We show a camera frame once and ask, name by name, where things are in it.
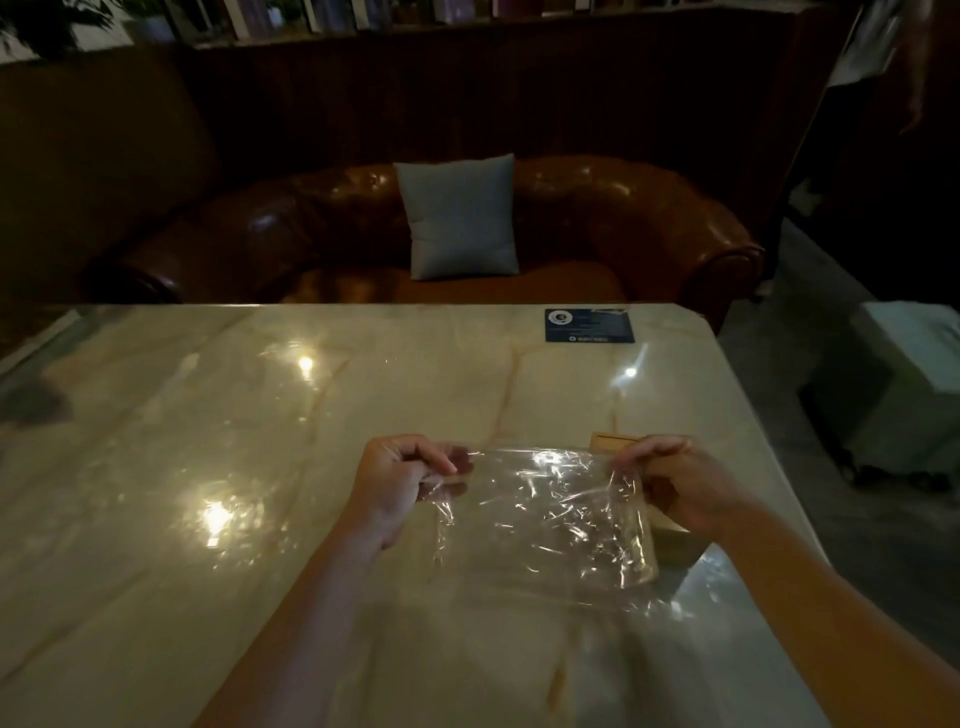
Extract person's right hand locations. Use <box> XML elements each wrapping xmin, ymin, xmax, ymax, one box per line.
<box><xmin>613</xmin><ymin>435</ymin><xmax>744</xmax><ymax>538</ymax></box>

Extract white cabinet on wheels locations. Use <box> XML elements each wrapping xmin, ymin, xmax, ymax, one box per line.
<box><xmin>798</xmin><ymin>300</ymin><xmax>960</xmax><ymax>481</ymax></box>

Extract clear plastic bag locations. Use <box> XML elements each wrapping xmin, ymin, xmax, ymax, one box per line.
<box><xmin>427</xmin><ymin>447</ymin><xmax>661</xmax><ymax>601</ymax></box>

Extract green potted plant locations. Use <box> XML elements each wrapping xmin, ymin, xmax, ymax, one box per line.
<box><xmin>0</xmin><ymin>0</ymin><xmax>177</xmax><ymax>63</ymax></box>

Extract person's left hand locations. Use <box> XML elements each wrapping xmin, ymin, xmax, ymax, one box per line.
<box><xmin>351</xmin><ymin>434</ymin><xmax>477</xmax><ymax>554</ymax></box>

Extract person's left forearm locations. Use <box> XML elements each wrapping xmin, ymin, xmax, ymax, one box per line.
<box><xmin>191</xmin><ymin>516</ymin><xmax>399</xmax><ymax>728</ymax></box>

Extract person's right forearm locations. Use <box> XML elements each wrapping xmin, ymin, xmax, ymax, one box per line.
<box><xmin>705</xmin><ymin>501</ymin><xmax>960</xmax><ymax>728</ymax></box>

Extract grey cushion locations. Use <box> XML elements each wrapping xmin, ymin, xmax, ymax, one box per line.
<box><xmin>393</xmin><ymin>153</ymin><xmax>521</xmax><ymax>282</ymax></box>

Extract wooden box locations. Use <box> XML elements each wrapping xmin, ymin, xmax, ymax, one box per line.
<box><xmin>588</xmin><ymin>432</ymin><xmax>714</xmax><ymax>568</ymax></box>

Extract brown leather sofa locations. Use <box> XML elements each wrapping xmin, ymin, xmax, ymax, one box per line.
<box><xmin>82</xmin><ymin>156</ymin><xmax>768</xmax><ymax>333</ymax></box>

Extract dark blue card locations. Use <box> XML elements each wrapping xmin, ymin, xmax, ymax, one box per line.
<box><xmin>544</xmin><ymin>307</ymin><xmax>636</xmax><ymax>345</ymax></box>

